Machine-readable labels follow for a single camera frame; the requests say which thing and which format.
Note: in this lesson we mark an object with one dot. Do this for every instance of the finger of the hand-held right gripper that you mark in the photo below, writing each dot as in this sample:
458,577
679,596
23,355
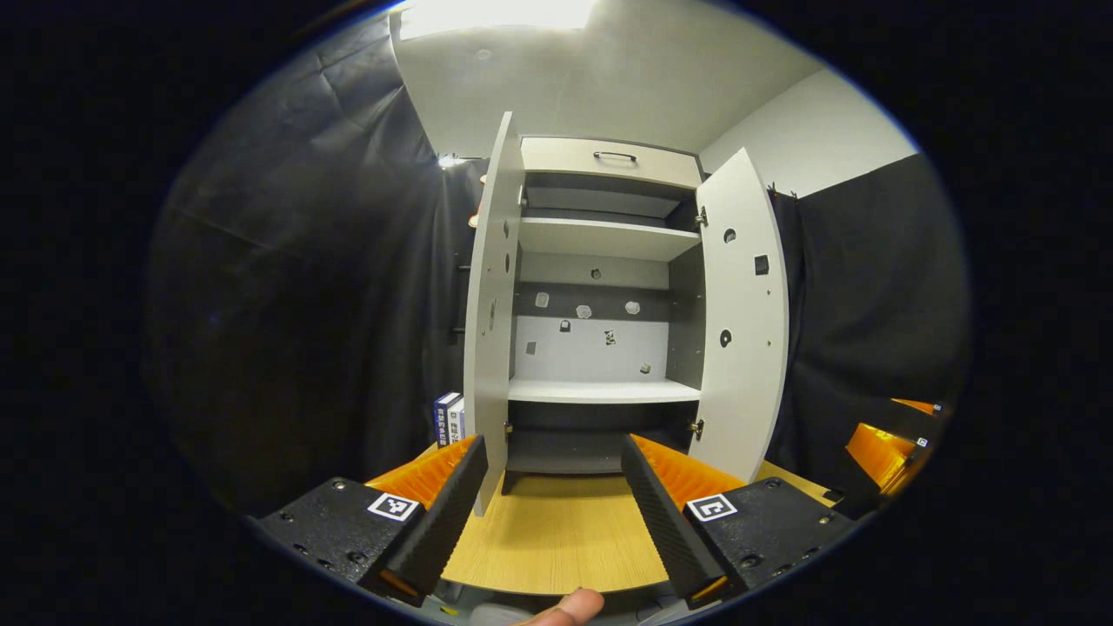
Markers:
878,456
917,407

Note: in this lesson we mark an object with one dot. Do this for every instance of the beige double-door shoe cabinet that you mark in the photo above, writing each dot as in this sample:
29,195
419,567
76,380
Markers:
600,348

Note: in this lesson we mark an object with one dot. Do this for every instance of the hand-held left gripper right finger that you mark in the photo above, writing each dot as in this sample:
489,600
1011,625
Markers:
669,530

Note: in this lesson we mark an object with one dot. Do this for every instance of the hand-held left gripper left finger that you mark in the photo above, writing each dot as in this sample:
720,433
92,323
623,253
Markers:
443,522

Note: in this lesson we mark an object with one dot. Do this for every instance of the ceiling light panel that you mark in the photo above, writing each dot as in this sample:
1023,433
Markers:
496,16

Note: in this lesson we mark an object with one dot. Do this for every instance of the black backdrop cloth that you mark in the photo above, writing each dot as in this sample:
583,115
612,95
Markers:
287,304

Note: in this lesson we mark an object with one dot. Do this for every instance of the beige cabinet door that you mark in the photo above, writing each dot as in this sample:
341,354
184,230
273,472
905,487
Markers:
748,391
491,391

